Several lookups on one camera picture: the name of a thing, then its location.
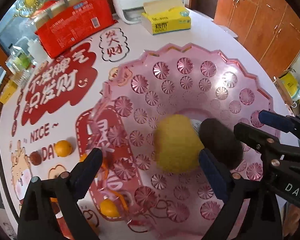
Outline small orange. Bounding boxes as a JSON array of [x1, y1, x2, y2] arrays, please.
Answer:
[[54, 140, 72, 158]]

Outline small orange label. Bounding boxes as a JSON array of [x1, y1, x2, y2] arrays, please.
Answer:
[[100, 198, 120, 218]]

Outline dark avocado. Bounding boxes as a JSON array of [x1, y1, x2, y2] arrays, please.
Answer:
[[199, 118, 243, 170]]

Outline red lychee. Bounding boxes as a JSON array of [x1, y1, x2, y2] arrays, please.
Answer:
[[29, 151, 42, 166]]

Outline yellow pear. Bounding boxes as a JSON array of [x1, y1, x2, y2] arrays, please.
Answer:
[[154, 114, 204, 174]]

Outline cardboard box on floor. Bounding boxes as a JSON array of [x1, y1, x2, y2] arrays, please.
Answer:
[[273, 70, 299, 107]]

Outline printed pink tablecloth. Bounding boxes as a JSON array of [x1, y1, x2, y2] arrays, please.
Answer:
[[0, 12, 288, 239]]

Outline pink plastic fruit bowl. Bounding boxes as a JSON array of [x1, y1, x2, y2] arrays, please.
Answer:
[[86, 43, 279, 239]]

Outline white round stool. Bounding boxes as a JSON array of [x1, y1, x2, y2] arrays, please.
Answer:
[[223, 27, 238, 41]]

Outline drinking glass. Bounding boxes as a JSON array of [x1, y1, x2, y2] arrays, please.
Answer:
[[10, 66, 33, 88]]

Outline yellow flat box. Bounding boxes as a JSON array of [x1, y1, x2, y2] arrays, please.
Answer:
[[0, 80, 18, 105]]

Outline clear plastic bottle green label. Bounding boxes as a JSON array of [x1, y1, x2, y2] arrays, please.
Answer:
[[6, 44, 32, 74]]

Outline white squeeze bottle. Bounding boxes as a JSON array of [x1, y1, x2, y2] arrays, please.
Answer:
[[14, 36, 50, 64]]

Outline red paper cup package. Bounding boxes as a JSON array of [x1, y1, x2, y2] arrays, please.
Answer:
[[34, 0, 115, 58]]

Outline yellow tissue box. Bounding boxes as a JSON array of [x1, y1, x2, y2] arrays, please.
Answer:
[[141, 0, 191, 35]]

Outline wooden cabinet wall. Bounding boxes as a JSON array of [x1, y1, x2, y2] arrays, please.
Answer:
[[213, 0, 300, 79]]

